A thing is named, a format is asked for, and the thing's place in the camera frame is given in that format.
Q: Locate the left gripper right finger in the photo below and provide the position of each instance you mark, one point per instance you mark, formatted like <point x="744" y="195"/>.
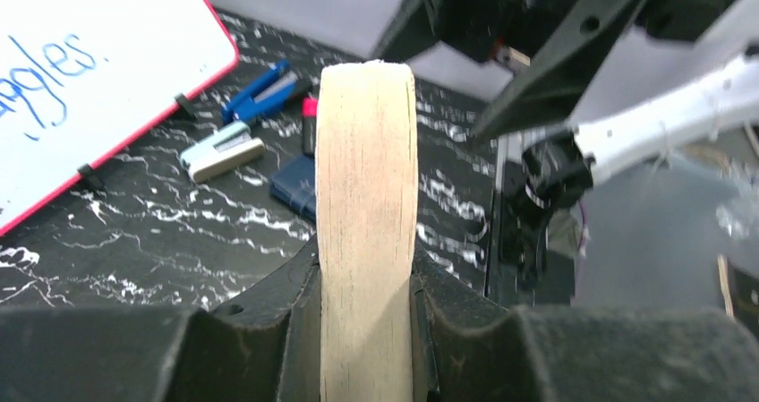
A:
<point x="484" y="352"/>

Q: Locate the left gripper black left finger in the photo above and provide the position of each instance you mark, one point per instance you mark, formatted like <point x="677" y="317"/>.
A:
<point x="262" y="345"/>

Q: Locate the purple colouring book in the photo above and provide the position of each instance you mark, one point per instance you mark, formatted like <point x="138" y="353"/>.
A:
<point x="366" y="213"/>

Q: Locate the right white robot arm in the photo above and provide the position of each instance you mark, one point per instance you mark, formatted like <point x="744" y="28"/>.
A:
<point x="561" y="52"/>

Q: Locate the light blue white stapler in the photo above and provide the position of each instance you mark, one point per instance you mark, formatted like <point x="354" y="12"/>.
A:
<point x="221" y="152"/>

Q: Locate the red pink highlighter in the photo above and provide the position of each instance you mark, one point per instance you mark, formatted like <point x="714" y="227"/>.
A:
<point x="309" y="124"/>

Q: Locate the blue black stapler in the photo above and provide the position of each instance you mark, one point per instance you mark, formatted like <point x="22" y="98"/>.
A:
<point x="267" y="95"/>

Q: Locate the pink framed whiteboard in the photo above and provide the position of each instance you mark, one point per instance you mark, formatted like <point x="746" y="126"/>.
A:
<point x="81" y="79"/>

